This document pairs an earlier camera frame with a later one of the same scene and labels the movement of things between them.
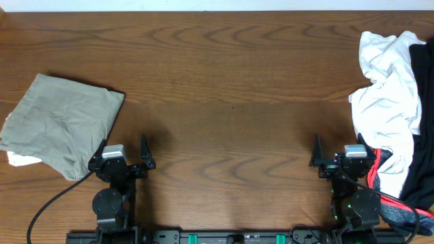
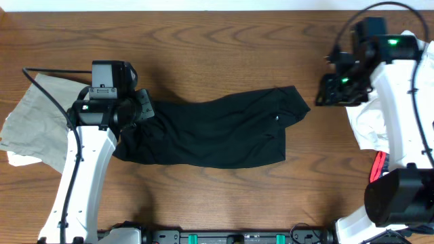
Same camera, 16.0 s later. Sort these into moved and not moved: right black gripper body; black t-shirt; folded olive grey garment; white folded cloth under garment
Moved: black t-shirt; right black gripper body
Not moved: white folded cloth under garment; folded olive grey garment
